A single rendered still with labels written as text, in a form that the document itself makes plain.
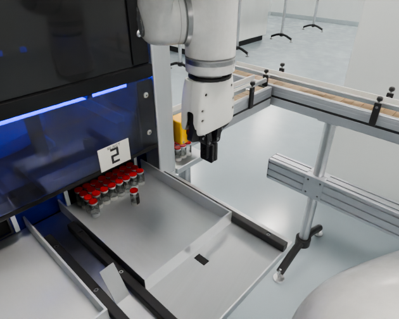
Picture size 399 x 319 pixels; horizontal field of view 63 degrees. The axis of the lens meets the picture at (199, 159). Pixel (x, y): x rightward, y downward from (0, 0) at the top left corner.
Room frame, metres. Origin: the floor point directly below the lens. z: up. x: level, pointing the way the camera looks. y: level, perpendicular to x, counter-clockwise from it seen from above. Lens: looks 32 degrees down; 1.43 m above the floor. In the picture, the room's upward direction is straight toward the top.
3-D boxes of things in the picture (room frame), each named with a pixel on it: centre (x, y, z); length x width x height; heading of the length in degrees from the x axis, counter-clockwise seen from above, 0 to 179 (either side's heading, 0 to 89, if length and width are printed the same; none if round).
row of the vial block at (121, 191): (0.68, 0.22, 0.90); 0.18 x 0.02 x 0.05; 137
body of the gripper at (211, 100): (0.55, -0.02, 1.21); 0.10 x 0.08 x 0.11; 137
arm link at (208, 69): (0.55, -0.02, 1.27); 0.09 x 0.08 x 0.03; 137
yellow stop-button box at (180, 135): (0.86, 0.05, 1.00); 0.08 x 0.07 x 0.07; 47
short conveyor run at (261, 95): (1.17, -0.04, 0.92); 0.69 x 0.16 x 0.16; 137
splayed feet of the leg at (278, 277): (1.26, -0.56, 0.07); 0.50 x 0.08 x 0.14; 137
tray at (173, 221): (0.60, 0.14, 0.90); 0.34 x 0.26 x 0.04; 47
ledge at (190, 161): (0.90, 0.07, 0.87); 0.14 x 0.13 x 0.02; 47
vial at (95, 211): (0.60, 0.25, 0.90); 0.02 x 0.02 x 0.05
